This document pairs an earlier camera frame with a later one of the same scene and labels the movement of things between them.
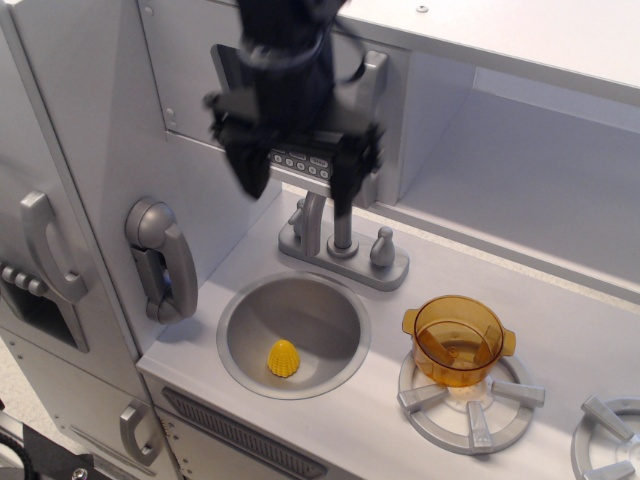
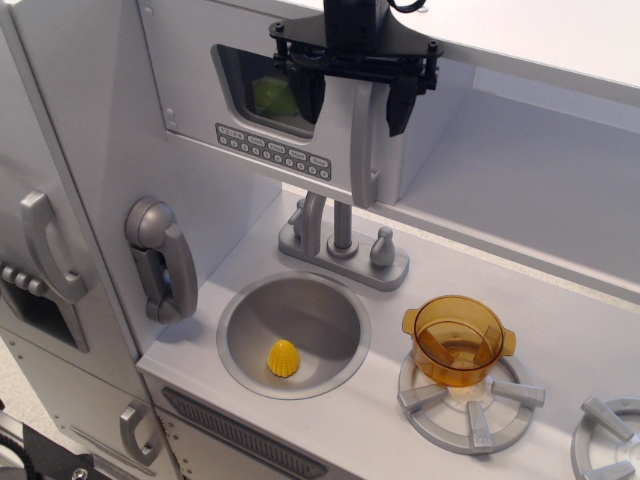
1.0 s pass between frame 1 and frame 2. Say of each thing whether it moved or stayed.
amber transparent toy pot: stayed
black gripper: moved
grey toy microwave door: stayed
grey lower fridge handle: stayed
